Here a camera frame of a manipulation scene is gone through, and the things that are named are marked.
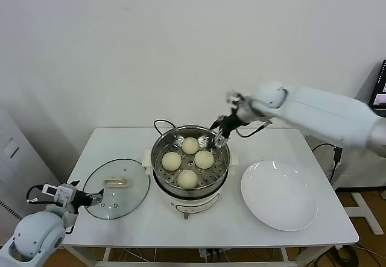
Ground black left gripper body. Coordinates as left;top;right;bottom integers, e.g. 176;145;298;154
73;189;95;208

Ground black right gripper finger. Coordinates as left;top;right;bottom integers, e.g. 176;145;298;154
209;114;227;130
213;129;230;149

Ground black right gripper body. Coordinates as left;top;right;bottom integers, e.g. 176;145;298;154
221;111;242;136

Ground round glass pot lid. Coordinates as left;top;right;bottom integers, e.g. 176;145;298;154
81;158;151;221

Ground white steamed baozi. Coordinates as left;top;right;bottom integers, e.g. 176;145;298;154
161;151;182;172
194;149;215;170
176;169;199;190
181;137;200;155

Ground perforated steel steamer basket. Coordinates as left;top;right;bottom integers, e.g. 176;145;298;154
150;124;230;191

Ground white metal cabinet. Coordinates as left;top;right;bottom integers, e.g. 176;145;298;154
0;107;64;250

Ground cream electric cooker pot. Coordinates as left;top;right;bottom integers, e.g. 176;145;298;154
141;148;239;221

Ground large white round plate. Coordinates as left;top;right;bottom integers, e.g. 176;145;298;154
240;160;318;231

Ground white power strip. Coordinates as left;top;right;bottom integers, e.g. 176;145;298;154
198;248;226;262

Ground black laptop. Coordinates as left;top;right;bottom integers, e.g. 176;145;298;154
369;58;386;108

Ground white side desk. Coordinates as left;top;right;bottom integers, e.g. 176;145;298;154
337;98;386;235

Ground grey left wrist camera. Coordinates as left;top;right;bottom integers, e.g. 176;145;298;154
42;183;77;207

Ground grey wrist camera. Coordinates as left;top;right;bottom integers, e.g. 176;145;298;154
226;89;245;105
42;183;77;207

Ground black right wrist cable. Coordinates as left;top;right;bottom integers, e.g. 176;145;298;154
235;119;274;139

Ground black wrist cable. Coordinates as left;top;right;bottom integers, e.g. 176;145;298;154
235;119;274;139
25;184;45;204

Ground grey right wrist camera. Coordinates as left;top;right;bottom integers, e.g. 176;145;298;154
226;89;245;105

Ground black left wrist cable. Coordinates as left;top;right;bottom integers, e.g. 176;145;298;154
25;184;45;204

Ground black cooker power cord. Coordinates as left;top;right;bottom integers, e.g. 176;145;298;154
153;119;176;137

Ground thin beige floor wires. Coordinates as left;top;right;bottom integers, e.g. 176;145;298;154
119;248;159;263

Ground white metal table frame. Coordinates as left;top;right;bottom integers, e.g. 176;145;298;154
68;244;344;267

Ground black laptop charger cable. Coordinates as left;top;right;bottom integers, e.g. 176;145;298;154
311;142;344;183

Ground black floor cable coil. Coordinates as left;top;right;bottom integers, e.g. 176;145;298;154
328;245;360;267

